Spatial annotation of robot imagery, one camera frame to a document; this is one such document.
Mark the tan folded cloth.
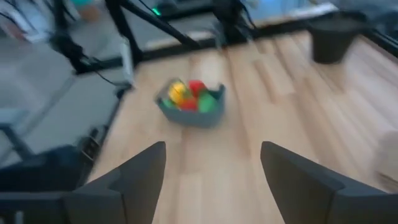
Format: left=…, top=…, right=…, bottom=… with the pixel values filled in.
left=371, top=129, right=398, bottom=191

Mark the small red toy fruit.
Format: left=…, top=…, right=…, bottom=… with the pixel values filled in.
left=178, top=97, right=199, bottom=112

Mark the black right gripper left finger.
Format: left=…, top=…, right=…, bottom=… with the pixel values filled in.
left=63, top=141, right=167, bottom=224

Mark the yellow toy banana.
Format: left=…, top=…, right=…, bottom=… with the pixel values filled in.
left=167, top=80, right=189, bottom=105

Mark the pale green round toy vegetable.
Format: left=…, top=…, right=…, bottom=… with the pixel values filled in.
left=198, top=90, right=219, bottom=113

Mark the green potted plant black pot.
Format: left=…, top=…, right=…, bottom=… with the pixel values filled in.
left=305, top=11, right=369, bottom=65

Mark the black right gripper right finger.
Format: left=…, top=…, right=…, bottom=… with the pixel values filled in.
left=260, top=141, right=346, bottom=224

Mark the grey plastic bin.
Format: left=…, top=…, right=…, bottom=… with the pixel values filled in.
left=154, top=77, right=226, bottom=129

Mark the red toy strawberry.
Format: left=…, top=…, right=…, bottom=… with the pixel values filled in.
left=187, top=79, right=208, bottom=98

